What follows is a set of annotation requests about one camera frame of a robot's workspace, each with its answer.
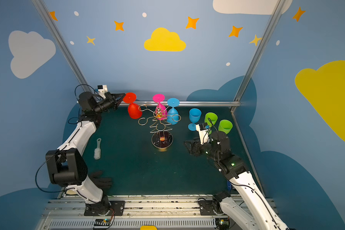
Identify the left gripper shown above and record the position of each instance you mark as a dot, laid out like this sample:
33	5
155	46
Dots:
113	100

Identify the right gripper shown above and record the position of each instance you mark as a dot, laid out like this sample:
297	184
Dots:
197	148

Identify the red wine glass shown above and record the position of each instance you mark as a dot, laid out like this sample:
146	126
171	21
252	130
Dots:
133	108

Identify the blue wine glass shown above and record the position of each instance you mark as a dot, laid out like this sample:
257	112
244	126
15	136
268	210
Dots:
194	117
172	113

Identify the green wine glass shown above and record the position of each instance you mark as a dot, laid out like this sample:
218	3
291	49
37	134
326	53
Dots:
225	126
210	119

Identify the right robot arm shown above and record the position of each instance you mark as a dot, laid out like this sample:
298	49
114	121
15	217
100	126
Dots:
260	216

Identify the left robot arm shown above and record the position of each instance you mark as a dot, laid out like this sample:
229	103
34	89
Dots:
66	166

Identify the pink wine glass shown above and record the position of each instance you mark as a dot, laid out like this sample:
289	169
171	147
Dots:
159	105

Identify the white brush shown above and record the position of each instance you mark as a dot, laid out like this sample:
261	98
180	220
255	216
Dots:
97	151

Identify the blue tool at table edge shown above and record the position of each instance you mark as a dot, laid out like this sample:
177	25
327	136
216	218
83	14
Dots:
229	186

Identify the black glove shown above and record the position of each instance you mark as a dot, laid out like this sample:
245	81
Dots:
103	183

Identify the right circuit board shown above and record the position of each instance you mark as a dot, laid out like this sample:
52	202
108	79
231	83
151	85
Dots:
222	224

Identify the circuit board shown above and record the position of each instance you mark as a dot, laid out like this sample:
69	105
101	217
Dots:
102	224
222	224

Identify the yellow object at bottom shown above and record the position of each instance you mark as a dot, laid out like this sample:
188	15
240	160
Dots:
147	227

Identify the left circuit board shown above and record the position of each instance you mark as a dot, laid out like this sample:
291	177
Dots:
102	224

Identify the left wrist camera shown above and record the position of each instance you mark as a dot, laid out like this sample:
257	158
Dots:
102	90

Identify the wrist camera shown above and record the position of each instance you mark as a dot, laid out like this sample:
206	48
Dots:
203	131
102	90

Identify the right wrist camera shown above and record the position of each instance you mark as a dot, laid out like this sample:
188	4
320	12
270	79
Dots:
203	131

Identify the gold wire glass rack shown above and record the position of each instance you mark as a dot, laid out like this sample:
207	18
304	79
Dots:
162	137

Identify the left frame post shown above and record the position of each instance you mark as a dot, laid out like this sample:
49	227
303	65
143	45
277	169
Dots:
50	23

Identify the frame post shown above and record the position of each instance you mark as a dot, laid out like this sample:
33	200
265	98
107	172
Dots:
50	23
270	27

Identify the rear frame bar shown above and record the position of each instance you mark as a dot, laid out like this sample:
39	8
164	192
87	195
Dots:
196	103

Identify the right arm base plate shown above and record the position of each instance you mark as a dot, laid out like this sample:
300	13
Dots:
209	208

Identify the aluminium rail base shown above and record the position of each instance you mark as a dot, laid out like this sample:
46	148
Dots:
165	212

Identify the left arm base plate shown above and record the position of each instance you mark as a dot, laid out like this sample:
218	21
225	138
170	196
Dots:
105	209

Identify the right frame post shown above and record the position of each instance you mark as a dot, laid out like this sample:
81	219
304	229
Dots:
270	27

